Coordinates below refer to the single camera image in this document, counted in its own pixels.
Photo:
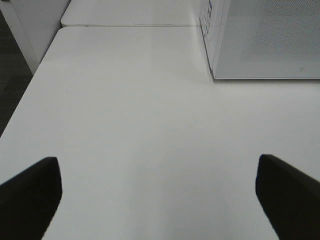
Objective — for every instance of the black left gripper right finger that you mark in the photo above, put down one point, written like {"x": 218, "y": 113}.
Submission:
{"x": 289, "y": 198}

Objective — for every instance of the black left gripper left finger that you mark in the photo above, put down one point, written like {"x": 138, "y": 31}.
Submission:
{"x": 29, "y": 201}

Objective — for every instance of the white microwave door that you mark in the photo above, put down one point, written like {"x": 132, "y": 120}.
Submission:
{"x": 268, "y": 39}

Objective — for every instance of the white partition panel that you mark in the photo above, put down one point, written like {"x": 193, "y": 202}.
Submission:
{"x": 34, "y": 24}

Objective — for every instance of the white microwave oven body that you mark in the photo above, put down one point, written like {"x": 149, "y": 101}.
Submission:
{"x": 213, "y": 15}

